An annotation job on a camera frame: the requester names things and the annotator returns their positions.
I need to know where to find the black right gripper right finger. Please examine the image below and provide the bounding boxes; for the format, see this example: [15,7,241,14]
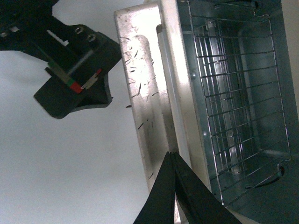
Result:
[171,153,240,224]

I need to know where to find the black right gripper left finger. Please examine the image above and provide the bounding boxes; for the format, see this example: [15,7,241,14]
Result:
[134,153,175,224]

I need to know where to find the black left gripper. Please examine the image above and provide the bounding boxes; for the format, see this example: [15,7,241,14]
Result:
[0,0,121,119]

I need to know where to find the cream Toshiba toaster oven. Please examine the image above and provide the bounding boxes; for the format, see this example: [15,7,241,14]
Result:
[158,0,299,224]

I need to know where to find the wire oven rack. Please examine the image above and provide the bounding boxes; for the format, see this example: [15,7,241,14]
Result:
[187,0,290,194]

